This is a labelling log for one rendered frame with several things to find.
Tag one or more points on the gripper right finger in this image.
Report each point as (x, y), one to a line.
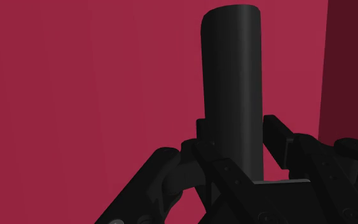
(327, 167)

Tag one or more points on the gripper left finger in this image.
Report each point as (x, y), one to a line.
(154, 183)

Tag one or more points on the black cylinder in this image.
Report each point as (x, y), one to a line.
(231, 77)

